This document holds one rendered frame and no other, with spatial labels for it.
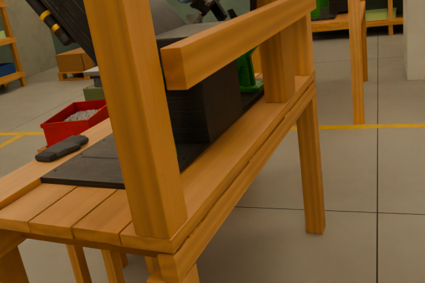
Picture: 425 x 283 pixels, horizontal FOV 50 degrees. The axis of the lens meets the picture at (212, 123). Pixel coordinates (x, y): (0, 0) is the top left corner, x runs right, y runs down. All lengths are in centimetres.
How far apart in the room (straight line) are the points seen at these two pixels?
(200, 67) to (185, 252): 42
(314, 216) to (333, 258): 25
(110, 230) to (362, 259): 156
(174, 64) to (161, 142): 16
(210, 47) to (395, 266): 161
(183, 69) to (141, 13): 14
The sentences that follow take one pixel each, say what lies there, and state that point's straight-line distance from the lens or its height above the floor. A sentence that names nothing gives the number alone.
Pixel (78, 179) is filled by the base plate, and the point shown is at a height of 90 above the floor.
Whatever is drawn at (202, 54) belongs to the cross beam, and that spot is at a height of 124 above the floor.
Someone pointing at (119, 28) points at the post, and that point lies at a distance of 88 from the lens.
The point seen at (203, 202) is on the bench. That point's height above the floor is 88.
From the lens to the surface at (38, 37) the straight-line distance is 977.
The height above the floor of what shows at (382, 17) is 29.
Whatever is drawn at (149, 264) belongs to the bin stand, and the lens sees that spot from 245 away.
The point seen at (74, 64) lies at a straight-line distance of 801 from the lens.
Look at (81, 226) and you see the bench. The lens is 116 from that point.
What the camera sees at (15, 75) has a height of 23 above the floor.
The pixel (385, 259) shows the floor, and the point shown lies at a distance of 243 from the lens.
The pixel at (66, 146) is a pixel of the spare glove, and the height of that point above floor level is 93.
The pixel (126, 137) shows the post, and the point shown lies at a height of 112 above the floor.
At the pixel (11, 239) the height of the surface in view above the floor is 78.
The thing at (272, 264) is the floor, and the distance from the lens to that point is 239.
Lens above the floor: 141
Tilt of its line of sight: 18 degrees down
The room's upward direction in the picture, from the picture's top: 9 degrees counter-clockwise
